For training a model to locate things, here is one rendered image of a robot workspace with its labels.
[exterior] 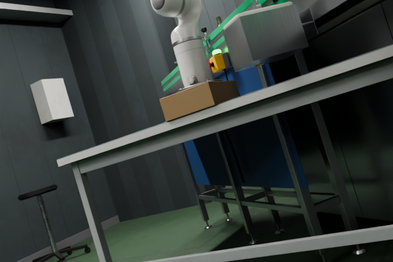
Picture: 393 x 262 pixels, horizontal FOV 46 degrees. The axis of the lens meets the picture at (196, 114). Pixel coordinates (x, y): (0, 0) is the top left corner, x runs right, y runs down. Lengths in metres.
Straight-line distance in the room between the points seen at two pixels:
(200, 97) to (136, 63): 3.23
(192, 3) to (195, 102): 0.42
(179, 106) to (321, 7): 0.62
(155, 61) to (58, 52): 1.23
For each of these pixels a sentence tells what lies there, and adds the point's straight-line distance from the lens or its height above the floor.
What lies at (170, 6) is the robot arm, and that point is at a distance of 1.82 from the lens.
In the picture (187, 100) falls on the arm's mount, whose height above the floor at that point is 0.80.
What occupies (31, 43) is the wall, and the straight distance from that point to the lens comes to 5.26.
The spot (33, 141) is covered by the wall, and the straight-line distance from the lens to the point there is 4.85.
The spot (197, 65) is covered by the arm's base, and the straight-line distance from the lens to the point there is 1.79.
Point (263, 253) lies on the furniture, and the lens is 1.81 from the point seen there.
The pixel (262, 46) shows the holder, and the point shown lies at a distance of 1.58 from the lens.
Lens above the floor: 0.66
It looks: 3 degrees up
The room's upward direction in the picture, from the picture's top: 17 degrees counter-clockwise
